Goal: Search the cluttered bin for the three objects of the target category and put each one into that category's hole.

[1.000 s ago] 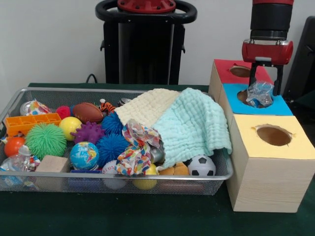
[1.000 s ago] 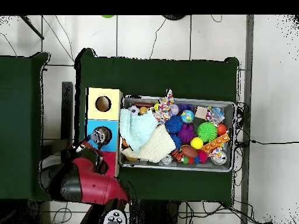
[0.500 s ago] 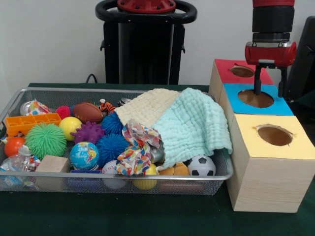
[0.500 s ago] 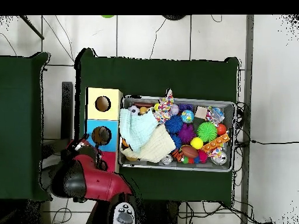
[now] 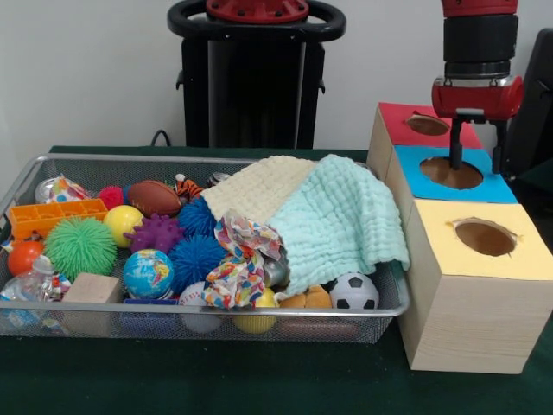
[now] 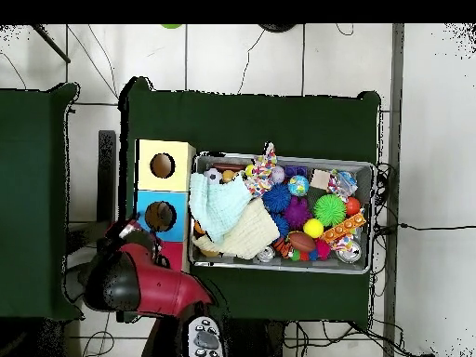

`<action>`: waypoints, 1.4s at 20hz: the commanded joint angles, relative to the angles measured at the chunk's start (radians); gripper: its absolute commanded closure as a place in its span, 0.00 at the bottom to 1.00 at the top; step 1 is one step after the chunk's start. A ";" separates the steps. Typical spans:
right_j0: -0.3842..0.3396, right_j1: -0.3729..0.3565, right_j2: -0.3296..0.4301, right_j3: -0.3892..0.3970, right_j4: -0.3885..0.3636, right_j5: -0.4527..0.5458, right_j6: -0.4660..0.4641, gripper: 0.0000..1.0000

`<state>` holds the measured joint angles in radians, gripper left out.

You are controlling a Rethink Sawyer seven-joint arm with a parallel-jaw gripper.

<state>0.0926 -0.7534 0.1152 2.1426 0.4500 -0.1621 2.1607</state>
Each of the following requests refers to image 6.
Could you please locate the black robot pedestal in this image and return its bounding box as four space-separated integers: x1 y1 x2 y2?
222 317 288 357

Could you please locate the purple spiky toy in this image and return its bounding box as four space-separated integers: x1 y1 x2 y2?
282 196 312 231

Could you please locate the black round object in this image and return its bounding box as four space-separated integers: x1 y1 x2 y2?
258 23 298 33

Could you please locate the blue spiky ball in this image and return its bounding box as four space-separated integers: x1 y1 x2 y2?
261 182 293 214

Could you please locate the cream white cloth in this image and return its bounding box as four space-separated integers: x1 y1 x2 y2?
192 200 281 260

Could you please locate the dark green table cloth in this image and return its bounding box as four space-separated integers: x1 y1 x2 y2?
116 75 382 324
0 82 84 322

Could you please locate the thin black cable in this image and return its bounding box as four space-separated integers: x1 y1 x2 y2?
375 221 476 236

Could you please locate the yellow ball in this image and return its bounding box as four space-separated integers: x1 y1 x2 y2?
302 218 325 239

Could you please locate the orange plastic tray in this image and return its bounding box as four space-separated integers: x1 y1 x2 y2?
320 211 367 245

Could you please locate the globe print ball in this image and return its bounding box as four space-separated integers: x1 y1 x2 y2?
288 174 311 197

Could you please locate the mint green cloth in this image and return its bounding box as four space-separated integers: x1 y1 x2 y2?
188 172 253 245

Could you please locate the wooden box with three holes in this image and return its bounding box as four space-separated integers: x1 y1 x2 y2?
133 139 197 273

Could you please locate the green spiky ball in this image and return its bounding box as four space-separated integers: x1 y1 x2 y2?
312 193 348 228

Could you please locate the colourful dotted cloth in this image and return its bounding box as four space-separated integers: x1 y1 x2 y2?
243 142 279 198

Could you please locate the black slanted rod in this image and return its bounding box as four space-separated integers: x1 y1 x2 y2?
30 23 72 64

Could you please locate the brown toy football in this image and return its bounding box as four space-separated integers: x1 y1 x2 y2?
287 231 317 254

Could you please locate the shallow mesh bin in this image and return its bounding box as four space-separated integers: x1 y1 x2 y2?
189 151 377 275

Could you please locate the black upright panel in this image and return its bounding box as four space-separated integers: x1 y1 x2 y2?
96 129 117 243

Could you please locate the grey round stand foot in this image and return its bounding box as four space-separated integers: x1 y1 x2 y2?
62 259 96 303

